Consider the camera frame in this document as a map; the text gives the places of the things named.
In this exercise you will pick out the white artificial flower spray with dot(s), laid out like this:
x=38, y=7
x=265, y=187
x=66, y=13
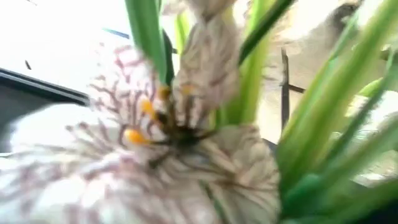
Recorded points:
x=192, y=161

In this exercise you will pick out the black table mat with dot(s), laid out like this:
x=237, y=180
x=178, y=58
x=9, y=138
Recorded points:
x=18, y=115

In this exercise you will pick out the black aluminium table frame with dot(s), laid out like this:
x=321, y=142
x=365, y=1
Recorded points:
x=46, y=88

